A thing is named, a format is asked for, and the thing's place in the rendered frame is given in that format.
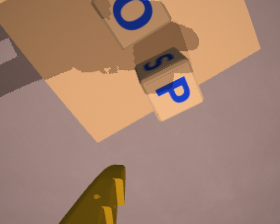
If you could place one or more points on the wooden letter block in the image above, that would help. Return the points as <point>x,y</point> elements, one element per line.
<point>130,21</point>
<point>169,83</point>

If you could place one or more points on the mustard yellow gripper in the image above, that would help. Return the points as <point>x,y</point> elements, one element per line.
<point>98,203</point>

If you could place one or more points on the tan flat mat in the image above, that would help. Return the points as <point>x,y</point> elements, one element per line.
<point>75,53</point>

